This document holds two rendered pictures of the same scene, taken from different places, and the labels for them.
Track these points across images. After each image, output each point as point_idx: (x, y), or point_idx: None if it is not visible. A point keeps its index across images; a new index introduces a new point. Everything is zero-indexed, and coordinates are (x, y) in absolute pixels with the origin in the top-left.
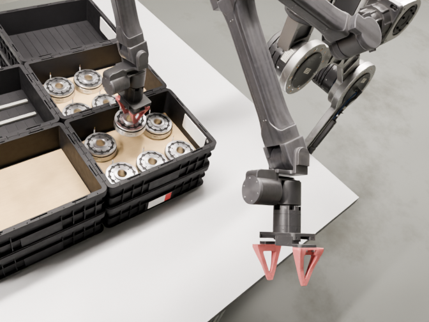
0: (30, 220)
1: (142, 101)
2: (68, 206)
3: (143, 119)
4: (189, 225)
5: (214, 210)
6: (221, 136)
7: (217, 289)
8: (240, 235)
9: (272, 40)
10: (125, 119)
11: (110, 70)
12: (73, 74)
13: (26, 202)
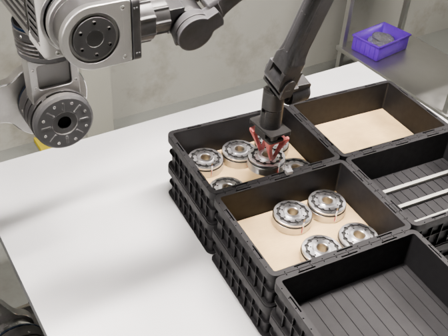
0: (347, 90)
1: (259, 119)
2: (319, 96)
3: (251, 155)
4: None
5: (163, 171)
6: (119, 250)
7: (182, 121)
8: (143, 150)
9: (83, 98)
10: (273, 153)
11: (303, 81)
12: None
13: (356, 139)
